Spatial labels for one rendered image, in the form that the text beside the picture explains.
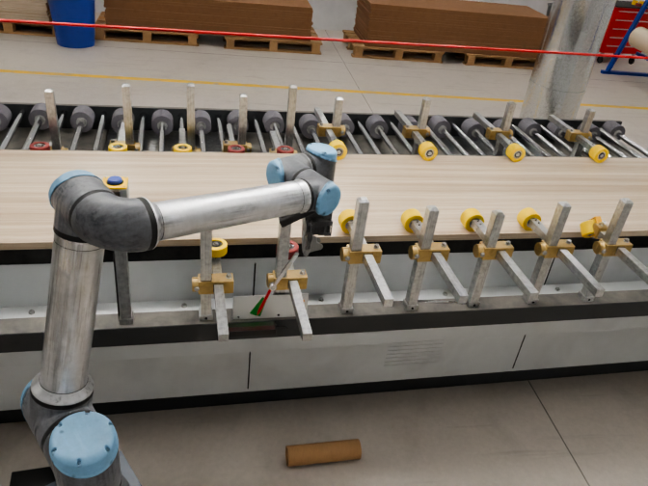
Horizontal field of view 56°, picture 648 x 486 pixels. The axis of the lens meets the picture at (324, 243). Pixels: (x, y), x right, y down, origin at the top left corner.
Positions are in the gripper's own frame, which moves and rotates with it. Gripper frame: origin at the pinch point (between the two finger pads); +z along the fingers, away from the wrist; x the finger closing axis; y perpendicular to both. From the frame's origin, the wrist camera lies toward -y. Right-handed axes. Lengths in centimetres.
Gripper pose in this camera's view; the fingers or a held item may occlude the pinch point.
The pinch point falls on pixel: (304, 253)
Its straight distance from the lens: 193.4
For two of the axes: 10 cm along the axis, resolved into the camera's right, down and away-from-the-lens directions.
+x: -2.0, -5.5, 8.1
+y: 9.7, -0.2, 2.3
